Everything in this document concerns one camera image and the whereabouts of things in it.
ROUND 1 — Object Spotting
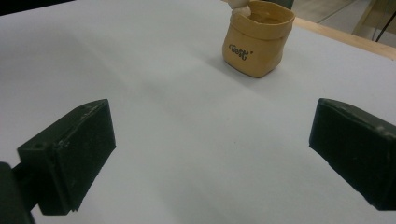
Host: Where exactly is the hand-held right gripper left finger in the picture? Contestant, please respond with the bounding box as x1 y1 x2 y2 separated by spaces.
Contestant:
17 98 117 217

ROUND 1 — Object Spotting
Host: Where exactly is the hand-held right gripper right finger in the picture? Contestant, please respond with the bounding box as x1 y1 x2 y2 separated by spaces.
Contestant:
308 97 396 212

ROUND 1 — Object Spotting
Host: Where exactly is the tan bag-shaped holder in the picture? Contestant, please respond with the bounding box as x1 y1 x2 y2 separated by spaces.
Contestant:
221 0 296 79

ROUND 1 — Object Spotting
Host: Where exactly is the light wooden shelf unit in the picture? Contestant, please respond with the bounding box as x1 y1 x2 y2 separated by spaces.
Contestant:
351 0 396 35

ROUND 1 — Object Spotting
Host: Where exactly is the black hanging cable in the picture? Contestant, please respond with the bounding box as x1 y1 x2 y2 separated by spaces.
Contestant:
374 8 396 43

